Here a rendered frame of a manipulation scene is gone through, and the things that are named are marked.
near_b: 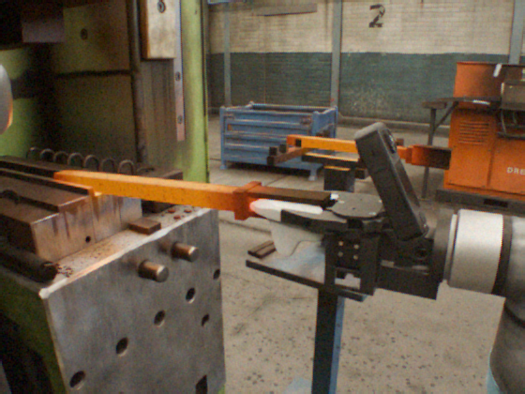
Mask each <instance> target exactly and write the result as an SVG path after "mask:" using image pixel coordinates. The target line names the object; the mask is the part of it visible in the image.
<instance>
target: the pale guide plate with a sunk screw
mask: <svg viewBox="0 0 525 394"><path fill-rule="evenodd" d="M174 3H175V0H140V19H141V26H140V28H141V37H142V58H143V59H150V58H163V59H176V58H177V50H176V37H175V28H176V23H175V11H174Z"/></svg>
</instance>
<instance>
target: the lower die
mask: <svg viewBox="0 0 525 394"><path fill-rule="evenodd" d="M0 160H2V161H7V162H11V163H16V164H20V165H29V166H33V167H38V168H41V169H46V170H50V171H55V172H61V171H65V170H69V169H70V170H79V171H87V172H96V173H104V174H113V173H107V172H102V171H97V170H92V169H87V168H83V167H78V168H77V167H72V166H67V165H63V164H57V163H53V162H48V161H44V160H41V161H39V160H34V159H25V158H20V157H16V156H8V155H5V156H1V157H0ZM0 187H1V188H4V187H10V188H13V189H15V190H16V191H18V195H19V198H20V203H19V204H17V205H16V204H15V200H14V197H13V193H12V192H10V191H4V192H3V193H4V197H3V198H1V199H0V215H1V220H2V226H3V230H4V235H5V236H6V237H7V242H9V244H11V245H13V246H16V247H18V248H20V249H22V250H26V251H29V252H31V253H33V254H35V255H37V256H40V257H43V258H45V259H47V260H49V261H51V262H53V263H54V262H55V261H57V260H59V259H61V258H63V257H65V256H68V255H70V254H72V253H73V252H75V251H78V250H80V249H82V248H87V247H88V246H90V245H92V244H94V243H96V242H98V241H99V240H101V239H103V238H104V237H107V236H109V235H114V234H116V233H118V232H120V231H122V230H125V229H126V228H127V227H128V223H129V222H131V221H134V220H136V219H138V218H140V217H142V209H141V199H138V198H131V197H125V196H118V195H111V194H105V193H101V194H99V195H97V196H95V193H94V189H93V187H90V186H82V185H77V184H73V183H68V182H65V181H61V180H56V179H52V178H49V177H44V176H40V175H32V174H25V173H21V172H17V171H13V170H10V169H2V168H0ZM87 236H91V241H90V242H89V243H86V241H85V239H86V237H87Z"/></svg>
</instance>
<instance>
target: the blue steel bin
mask: <svg viewBox="0 0 525 394"><path fill-rule="evenodd" d="M219 113H220V143H221V166H220V168H221V169H226V168H228V166H227V163H226V160H233V161H242V162H250V163H258V164H266V156H267V155H269V147H270V146H276V147H278V152H279V148H280V144H286V143H287V136H290V135H301V136H311V137H316V132H323V131H324V130H325V129H327V130H331V137H332V139H336V129H337V114H338V107H337V105H334V106H333V107H332V108H324V107H303V106H283V105H262V104H253V102H252V101H251V102H250V103H249V104H248V106H246V107H239V106H238V107H232V108H228V109H226V108H225V107H220V108H219ZM309 154H316V155H324V156H331V157H335V156H336V151H335V150H326V149H317V150H314V151H312V152H309ZM266 165H269V164H266ZM275 166H282V167H291V168H299V169H307V170H310V175H309V177H308V179H307V180H316V179H317V177H316V169H317V168H319V167H320V166H322V164H319V163H315V162H309V161H302V160H301V156H300V157H298V158H293V159H289V160H286V161H283V162H281V163H279V164H276V165H275Z"/></svg>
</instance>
